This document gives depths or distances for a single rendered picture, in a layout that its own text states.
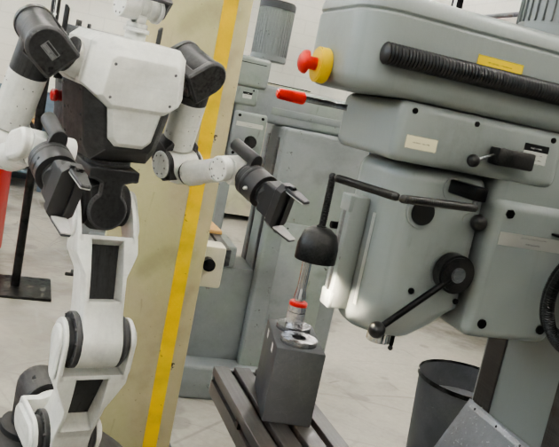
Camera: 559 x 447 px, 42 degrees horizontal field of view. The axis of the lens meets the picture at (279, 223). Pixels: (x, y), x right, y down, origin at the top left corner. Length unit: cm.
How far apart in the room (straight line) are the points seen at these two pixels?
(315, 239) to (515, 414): 67
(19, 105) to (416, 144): 98
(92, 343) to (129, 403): 143
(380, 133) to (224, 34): 180
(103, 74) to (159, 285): 148
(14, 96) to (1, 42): 839
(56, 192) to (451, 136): 74
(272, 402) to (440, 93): 88
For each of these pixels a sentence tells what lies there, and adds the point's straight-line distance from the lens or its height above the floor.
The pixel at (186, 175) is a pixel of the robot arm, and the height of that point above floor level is 144.
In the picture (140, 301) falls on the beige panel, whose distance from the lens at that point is 308.
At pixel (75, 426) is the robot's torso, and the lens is 206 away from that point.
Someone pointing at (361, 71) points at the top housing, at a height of 176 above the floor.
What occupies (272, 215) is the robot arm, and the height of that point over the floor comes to 142.
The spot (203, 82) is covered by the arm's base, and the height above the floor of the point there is 170.
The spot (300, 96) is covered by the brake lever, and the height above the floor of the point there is 170.
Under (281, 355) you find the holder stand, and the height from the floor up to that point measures 111.
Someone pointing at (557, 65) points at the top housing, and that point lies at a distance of 134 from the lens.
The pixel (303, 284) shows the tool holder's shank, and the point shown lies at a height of 125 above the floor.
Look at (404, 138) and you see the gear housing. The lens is 120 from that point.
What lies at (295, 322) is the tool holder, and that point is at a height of 116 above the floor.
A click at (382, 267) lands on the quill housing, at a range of 127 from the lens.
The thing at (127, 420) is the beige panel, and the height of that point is 22.
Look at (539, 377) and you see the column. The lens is 161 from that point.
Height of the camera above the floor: 169
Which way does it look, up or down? 9 degrees down
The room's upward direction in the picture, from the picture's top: 12 degrees clockwise
